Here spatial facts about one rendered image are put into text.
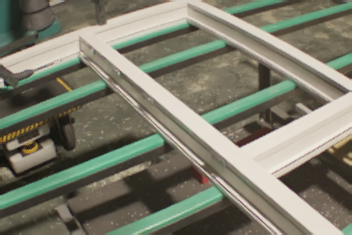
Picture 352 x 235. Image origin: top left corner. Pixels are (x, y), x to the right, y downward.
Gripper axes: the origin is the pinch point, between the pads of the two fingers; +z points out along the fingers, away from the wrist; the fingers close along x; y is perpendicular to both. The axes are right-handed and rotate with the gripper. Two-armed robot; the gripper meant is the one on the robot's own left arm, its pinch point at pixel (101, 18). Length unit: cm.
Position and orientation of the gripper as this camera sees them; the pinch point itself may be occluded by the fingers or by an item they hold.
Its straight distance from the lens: 170.2
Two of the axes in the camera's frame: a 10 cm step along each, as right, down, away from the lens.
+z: 1.0, 8.4, 5.4
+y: 8.6, -3.4, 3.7
